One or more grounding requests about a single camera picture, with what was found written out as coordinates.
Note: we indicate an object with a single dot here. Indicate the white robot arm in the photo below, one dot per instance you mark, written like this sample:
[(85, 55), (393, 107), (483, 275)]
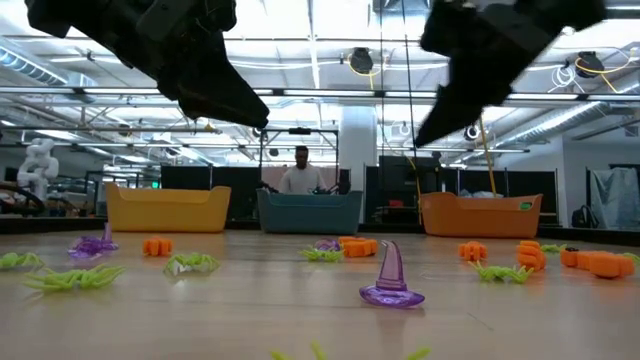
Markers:
[(37, 167)]

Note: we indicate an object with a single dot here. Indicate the black workstation frame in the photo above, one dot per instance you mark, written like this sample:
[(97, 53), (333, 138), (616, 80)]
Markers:
[(299, 131)]

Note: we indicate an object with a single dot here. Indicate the black partition panel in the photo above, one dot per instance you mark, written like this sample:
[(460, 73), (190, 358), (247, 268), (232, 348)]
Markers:
[(525, 182), (240, 190)]

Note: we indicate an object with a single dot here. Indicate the grey cover sheet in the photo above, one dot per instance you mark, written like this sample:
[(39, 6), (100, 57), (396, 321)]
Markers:
[(616, 197)]

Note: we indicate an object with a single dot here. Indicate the yellow plastic bin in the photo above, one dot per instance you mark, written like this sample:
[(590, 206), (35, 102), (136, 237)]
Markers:
[(165, 210)]

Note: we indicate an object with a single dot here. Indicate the small red box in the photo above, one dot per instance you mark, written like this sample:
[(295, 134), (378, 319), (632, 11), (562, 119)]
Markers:
[(396, 203)]

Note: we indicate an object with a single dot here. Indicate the black bag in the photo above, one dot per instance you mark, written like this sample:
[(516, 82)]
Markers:
[(583, 218)]

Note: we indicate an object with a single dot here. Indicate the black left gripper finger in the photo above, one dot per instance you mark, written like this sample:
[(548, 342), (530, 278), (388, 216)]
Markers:
[(220, 95)]

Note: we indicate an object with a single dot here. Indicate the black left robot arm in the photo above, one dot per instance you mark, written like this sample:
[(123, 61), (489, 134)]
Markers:
[(60, 15)]

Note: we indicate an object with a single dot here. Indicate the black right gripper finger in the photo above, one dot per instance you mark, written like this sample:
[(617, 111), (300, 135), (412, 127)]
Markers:
[(447, 117)]

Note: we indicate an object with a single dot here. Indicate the teal plastic bin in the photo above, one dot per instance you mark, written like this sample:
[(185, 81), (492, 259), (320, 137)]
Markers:
[(310, 215)]

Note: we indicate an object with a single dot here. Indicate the orange plastic bin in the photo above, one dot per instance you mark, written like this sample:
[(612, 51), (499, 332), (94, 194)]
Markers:
[(480, 217)]

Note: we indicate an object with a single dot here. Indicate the person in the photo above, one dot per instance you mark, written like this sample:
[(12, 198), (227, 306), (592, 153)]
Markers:
[(301, 182)]

